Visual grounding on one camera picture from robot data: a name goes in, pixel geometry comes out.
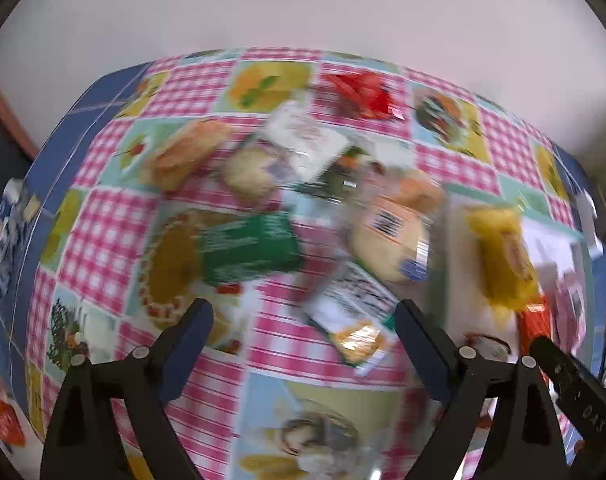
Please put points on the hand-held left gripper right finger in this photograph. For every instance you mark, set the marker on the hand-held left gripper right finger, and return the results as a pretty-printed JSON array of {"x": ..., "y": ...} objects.
[{"x": 423, "y": 355}]

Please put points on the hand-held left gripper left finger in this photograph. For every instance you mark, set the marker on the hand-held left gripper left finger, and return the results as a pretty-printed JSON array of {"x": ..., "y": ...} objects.
[{"x": 183, "y": 347}]

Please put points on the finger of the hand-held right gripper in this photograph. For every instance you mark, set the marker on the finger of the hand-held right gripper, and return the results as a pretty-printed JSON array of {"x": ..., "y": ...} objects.
[{"x": 558, "y": 367}]

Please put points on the shiny red snack packet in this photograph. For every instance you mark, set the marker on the shiny red snack packet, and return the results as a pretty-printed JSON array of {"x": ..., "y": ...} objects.
[{"x": 533, "y": 322}]

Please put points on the white box with teal rim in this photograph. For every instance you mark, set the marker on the white box with teal rim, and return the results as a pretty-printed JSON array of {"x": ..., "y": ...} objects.
[{"x": 460, "y": 285}]

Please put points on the white green cracker packet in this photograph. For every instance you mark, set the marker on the white green cracker packet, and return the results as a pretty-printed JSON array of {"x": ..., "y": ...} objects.
[{"x": 353, "y": 310}]

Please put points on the orange-label bun packet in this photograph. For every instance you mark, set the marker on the orange-label bun packet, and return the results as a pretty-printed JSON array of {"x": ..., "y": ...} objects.
[{"x": 388, "y": 245}]

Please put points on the plain round bun packet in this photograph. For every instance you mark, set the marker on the plain round bun packet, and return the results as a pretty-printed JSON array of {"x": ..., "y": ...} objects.
[{"x": 248, "y": 172}]

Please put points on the orange bread packet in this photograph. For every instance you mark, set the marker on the orange bread packet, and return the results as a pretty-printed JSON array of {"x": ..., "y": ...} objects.
[{"x": 188, "y": 152}]

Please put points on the pink snack packet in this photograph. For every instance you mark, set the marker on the pink snack packet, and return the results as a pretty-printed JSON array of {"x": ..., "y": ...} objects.
[{"x": 570, "y": 300}]

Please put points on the green snack packet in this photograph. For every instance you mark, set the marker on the green snack packet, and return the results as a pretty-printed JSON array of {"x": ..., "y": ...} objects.
[{"x": 248, "y": 250}]

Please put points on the yellow soft bread packet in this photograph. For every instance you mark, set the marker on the yellow soft bread packet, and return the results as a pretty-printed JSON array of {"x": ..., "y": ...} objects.
[{"x": 503, "y": 255}]

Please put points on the checked picture-print tablecloth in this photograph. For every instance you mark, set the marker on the checked picture-print tablecloth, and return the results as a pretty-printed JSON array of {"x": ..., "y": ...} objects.
[{"x": 113, "y": 240}]

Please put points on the vegetable-print snack packet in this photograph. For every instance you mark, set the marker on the vegetable-print snack packet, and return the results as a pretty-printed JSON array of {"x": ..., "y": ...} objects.
[{"x": 340, "y": 172}]

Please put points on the blue white patterned bag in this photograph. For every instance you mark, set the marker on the blue white patterned bag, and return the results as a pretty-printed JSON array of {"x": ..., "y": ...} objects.
[{"x": 8, "y": 230}]

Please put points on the small white snack packet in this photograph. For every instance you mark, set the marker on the small white snack packet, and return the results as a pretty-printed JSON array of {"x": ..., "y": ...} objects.
[{"x": 303, "y": 135}]

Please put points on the small red snack packet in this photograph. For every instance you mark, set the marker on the small red snack packet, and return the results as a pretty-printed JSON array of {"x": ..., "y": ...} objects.
[{"x": 365, "y": 92}]

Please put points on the brown wooden furniture edge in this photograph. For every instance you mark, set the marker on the brown wooden furniture edge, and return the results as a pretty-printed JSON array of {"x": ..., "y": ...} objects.
[{"x": 10, "y": 115}]

